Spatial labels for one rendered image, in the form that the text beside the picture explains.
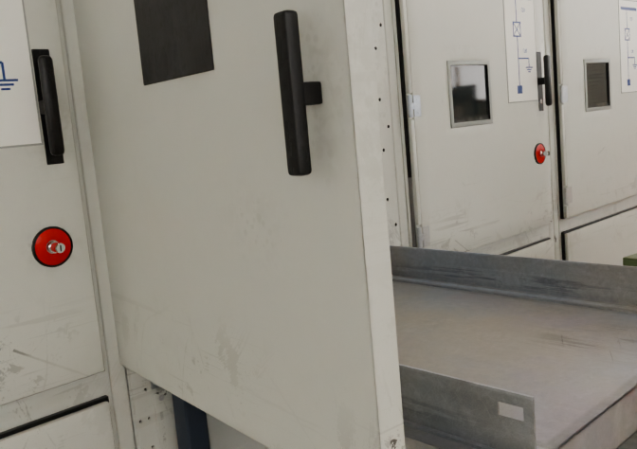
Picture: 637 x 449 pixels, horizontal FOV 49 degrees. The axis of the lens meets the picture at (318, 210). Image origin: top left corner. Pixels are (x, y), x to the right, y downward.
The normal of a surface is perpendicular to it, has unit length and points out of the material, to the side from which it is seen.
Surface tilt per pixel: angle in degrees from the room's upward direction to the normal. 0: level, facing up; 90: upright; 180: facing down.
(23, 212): 90
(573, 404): 0
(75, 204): 90
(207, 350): 90
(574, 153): 90
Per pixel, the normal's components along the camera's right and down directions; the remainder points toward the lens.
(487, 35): 0.69, 0.03
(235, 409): -0.79, 0.14
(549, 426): -0.09, -0.99
